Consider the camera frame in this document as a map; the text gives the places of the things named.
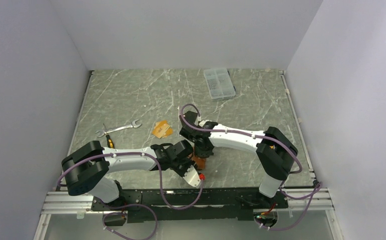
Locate silver open-end wrench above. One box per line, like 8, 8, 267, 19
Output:
95, 119, 142, 138

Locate clear plastic screw box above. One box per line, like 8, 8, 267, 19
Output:
203, 68, 236, 101

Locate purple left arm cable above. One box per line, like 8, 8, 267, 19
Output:
56, 152, 205, 240

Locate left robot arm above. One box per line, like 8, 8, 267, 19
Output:
59, 140, 201, 210

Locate aluminium frame rail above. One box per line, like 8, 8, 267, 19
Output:
34, 187, 343, 240

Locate gold card stack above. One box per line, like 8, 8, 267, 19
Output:
152, 120, 173, 139

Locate brown leather card holder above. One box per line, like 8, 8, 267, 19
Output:
192, 156, 207, 170

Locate yellow black screwdriver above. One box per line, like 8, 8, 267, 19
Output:
103, 124, 115, 149

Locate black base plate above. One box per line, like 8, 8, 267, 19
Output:
91, 187, 289, 223

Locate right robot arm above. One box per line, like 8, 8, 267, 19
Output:
179, 111, 297, 208

